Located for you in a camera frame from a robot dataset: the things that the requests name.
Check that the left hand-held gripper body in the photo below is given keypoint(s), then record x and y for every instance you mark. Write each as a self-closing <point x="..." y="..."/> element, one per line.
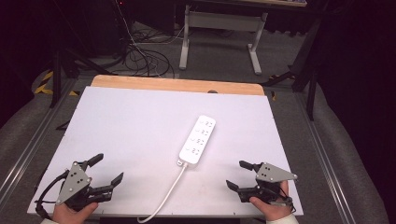
<point x="74" y="182"/>

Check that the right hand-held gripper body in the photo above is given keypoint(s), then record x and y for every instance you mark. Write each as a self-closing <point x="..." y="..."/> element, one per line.
<point x="272" y="174"/>

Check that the person's left hand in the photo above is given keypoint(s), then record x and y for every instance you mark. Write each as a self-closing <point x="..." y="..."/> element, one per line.
<point x="67" y="215"/>

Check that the person's right hand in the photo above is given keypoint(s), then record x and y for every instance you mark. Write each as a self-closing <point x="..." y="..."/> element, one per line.
<point x="275" y="210"/>

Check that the white table board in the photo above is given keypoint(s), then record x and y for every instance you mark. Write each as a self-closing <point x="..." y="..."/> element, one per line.
<point x="130" y="133"/>

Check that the white power strip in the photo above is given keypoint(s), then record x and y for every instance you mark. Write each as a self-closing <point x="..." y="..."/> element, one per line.
<point x="197" y="140"/>

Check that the yellow black floor tape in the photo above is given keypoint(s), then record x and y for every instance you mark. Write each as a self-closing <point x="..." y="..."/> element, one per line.
<point x="45" y="84"/>

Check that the black metal stand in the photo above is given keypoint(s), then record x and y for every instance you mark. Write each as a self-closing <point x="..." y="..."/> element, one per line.
<point x="57" y="74"/>
<point x="306" y="62"/>

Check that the wooden table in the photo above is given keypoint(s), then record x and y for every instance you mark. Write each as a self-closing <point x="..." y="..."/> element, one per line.
<point x="174" y="83"/>

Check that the aluminium floor rail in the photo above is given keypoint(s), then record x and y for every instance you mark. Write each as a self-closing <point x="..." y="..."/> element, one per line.
<point x="327" y="161"/>
<point x="34" y="137"/>

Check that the white metal table frame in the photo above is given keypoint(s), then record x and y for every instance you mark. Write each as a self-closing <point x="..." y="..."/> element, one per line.
<point x="222" y="20"/>

